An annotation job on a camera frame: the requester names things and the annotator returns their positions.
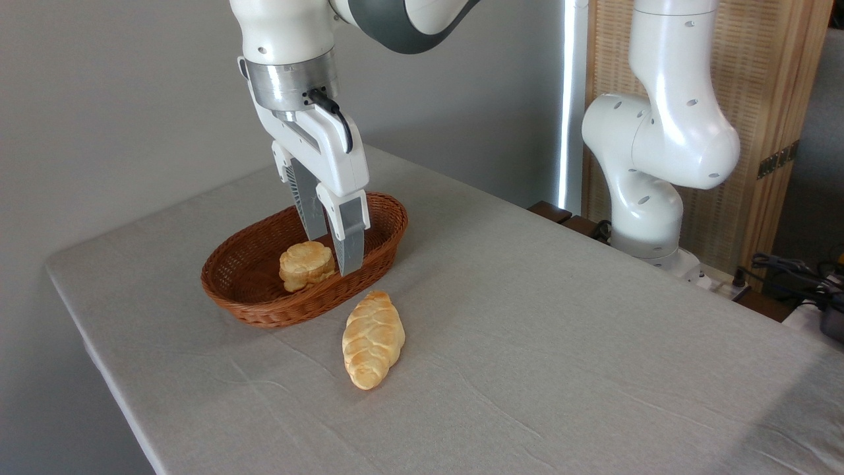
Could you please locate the black cable bundle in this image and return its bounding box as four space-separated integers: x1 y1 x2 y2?
733 253 844 309

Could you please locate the metal screen hinge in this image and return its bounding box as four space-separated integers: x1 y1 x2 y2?
757 141 800 180

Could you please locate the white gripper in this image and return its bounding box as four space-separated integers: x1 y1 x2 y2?
238 57 371 276

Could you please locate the grey tablecloth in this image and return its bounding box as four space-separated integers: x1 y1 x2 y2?
45 142 844 475

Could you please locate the round scalloped bread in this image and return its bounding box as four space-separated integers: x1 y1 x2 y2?
279 241 338 293

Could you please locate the brown oval wicker basket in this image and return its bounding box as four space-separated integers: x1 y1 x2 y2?
201 192 408 329

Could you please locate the long braided bread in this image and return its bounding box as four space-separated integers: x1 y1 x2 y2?
342 291 406 391

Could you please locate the white vertical light strip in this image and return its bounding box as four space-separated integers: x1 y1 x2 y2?
557 0 589 215

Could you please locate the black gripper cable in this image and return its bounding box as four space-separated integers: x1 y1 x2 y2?
307 88 355 154

